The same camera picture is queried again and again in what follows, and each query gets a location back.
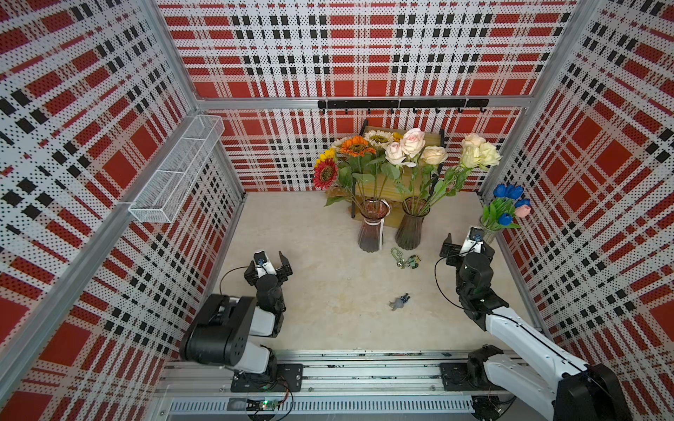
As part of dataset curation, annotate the white rose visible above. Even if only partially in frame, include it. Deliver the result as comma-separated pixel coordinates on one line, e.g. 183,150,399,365
474,142,501,170
427,146,480,208

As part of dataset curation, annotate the pink tulip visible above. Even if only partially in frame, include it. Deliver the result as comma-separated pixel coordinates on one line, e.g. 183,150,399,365
508,205,532,228

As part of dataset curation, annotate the pale rose pile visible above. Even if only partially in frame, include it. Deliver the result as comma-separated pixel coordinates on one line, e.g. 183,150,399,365
382,142,417,199

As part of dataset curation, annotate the cream rose flower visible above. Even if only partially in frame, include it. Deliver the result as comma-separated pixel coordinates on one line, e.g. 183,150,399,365
462,133,486,147

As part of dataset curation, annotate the pale pink rose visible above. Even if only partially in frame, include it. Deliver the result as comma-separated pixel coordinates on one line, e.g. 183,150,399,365
400,128,426,196

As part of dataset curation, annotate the beige daisy flower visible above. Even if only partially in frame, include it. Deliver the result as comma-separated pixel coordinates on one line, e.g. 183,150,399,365
364,130,399,199

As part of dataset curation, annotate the orange flower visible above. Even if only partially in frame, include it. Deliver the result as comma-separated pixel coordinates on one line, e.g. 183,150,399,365
339,135,378,203

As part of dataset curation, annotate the yellow flower back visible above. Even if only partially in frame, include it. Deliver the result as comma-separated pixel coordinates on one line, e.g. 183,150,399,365
315,148,336,167

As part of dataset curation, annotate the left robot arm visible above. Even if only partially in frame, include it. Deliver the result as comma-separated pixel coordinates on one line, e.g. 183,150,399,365
179,250,293,384

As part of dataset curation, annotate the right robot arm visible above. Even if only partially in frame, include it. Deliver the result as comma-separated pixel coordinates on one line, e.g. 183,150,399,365
440,227,632,420

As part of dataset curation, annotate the clear glass vase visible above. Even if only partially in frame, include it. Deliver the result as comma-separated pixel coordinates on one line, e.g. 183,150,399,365
479,218,501,245

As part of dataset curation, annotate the brown ribbed glass vase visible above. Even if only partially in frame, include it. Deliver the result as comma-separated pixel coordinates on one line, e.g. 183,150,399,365
395,198,431,250

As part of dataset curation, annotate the pink ribbed glass vase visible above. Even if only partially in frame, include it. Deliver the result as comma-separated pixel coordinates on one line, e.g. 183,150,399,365
358,198,391,253

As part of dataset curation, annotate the bamboo two-tier shelf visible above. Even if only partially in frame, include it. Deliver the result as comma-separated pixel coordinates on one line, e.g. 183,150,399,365
359,119,448,227

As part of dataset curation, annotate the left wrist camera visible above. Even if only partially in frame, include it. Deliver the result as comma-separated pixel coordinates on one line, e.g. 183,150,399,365
253,250,277,277

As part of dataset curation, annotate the green keychain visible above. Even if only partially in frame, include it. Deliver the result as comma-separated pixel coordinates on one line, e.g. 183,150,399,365
391,247,421,269

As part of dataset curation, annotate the white wire wall basket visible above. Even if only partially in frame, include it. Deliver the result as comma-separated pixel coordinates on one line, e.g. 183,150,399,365
129,114,224,224

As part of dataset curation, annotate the black hook rail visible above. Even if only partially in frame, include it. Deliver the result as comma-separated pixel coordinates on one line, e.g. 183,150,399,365
317,98,490,112

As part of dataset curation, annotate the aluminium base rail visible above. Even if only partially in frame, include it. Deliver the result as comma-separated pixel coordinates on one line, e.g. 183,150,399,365
148,351,561,420

